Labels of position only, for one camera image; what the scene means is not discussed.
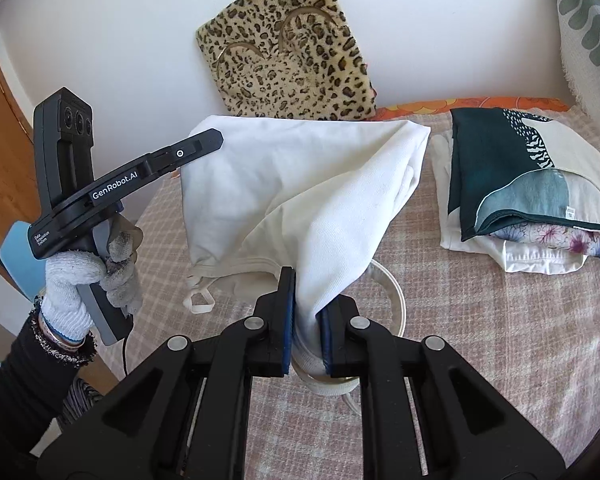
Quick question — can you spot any blue plastic panel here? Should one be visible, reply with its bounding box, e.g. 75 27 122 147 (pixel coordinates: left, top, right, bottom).
0 220 48 303

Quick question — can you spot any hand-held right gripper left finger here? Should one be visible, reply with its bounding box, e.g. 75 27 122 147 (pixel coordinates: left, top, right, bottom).
37 266 298 480

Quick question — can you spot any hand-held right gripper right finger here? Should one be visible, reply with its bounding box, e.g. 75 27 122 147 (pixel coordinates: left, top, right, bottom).
317 296 566 480

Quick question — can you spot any white green patterned blanket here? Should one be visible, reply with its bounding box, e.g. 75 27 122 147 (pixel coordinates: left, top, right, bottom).
547 0 600 111

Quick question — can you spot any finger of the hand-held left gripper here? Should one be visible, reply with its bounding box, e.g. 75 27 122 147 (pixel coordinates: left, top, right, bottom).
146 128 226 177

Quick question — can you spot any folded floral cloth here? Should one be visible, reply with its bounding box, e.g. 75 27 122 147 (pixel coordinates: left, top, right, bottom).
492 225 600 261

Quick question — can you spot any dark striped skirt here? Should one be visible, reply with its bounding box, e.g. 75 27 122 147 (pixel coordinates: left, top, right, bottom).
62 377 103 428

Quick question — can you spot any orange bed sheet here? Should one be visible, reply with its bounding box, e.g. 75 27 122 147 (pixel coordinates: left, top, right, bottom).
375 95 571 122

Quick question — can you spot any pink plaid bed blanket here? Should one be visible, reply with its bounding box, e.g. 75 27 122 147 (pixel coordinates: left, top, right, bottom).
37 105 600 480

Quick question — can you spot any white tank top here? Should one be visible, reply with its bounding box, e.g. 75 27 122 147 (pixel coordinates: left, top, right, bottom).
180 114 432 413

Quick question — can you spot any person's left hand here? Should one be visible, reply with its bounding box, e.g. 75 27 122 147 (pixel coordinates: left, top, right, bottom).
37 215 143 348

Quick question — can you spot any wooden door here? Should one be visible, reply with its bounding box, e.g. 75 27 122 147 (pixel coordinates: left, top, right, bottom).
0 57 43 241

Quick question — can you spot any person's left forearm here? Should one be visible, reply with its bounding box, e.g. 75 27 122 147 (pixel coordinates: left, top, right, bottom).
0 305 98 461

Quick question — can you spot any leopard print cushion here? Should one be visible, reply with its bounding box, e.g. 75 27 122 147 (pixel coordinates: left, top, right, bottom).
196 0 378 122

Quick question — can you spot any folded teal patterned cloth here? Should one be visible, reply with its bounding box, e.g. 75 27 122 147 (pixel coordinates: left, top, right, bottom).
447 107 600 261

